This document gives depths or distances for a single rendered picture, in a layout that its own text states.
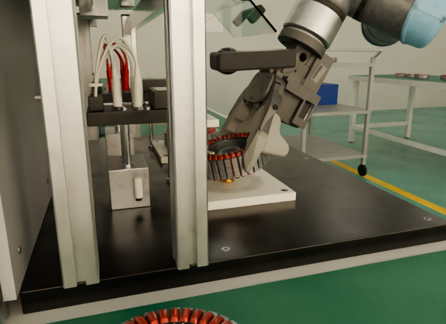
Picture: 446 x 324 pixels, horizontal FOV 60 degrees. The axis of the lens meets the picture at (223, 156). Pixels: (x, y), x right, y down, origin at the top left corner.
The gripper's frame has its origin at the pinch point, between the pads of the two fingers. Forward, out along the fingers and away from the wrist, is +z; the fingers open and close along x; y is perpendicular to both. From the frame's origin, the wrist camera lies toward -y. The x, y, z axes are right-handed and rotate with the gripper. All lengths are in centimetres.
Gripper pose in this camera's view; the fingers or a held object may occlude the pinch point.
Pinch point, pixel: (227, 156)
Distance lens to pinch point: 56.7
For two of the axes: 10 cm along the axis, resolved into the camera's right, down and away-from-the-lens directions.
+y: 8.3, 4.1, 3.7
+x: -3.0, -2.4, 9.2
